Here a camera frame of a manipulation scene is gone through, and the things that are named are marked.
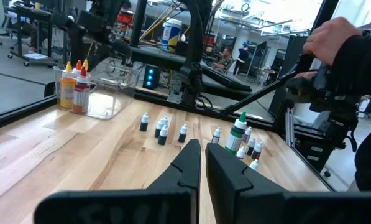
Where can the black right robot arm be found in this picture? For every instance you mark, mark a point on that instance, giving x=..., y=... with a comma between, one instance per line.
x=194, y=46

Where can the silver mounting bracket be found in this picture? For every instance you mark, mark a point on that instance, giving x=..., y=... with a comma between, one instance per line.
x=175, y=97

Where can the black aluminium rig frame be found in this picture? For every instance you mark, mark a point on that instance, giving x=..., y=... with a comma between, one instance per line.
x=322, y=12

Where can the black wheeled stand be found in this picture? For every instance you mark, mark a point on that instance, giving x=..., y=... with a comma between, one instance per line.
x=312, y=149

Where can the black rolling desk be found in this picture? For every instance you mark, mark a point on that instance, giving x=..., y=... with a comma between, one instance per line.
x=33, y=14

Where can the person's hand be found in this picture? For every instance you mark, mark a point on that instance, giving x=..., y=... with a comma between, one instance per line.
x=306, y=75
x=328, y=39

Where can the large red food coloring bottle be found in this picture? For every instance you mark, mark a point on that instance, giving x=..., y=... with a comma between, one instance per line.
x=80, y=96

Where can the red parts bin rack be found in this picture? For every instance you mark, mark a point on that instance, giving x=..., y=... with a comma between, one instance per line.
x=124, y=18

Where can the black desk pole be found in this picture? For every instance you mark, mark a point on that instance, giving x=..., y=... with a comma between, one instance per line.
x=138, y=25

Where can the white blue yellow canister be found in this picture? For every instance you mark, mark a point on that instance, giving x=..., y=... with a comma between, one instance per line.
x=171, y=31

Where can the black controller box blue lights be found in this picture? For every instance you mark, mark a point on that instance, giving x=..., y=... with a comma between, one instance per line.
x=155, y=77

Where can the small dark food coloring bottle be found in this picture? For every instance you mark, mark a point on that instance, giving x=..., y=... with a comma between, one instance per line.
x=216, y=137
x=182, y=137
x=144, y=124
x=162, y=138
x=250, y=147
x=165, y=119
x=158, y=130

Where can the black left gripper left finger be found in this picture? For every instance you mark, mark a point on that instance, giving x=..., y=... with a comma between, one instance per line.
x=172, y=202

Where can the large green food coloring bottle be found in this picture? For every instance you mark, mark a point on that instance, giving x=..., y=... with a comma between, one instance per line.
x=236, y=138

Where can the large yellow food coloring bottle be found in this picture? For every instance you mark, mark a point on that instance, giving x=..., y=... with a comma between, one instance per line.
x=66, y=93
x=85, y=63

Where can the white paper sheet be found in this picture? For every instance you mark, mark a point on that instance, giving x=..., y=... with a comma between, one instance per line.
x=35, y=56

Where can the person's forearm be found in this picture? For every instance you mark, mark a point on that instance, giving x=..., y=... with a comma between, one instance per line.
x=359, y=68

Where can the small purple food coloring bottle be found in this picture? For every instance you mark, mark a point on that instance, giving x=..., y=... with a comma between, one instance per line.
x=247, y=135

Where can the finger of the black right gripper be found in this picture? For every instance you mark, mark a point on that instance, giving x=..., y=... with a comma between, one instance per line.
x=99, y=57
x=78, y=46

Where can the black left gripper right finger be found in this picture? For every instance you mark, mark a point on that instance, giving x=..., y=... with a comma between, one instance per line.
x=250, y=205

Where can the large orange food coloring bottle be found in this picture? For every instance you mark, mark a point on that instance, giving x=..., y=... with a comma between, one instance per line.
x=78, y=65

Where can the clear plastic bin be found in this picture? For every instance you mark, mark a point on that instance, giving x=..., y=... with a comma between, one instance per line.
x=117, y=96

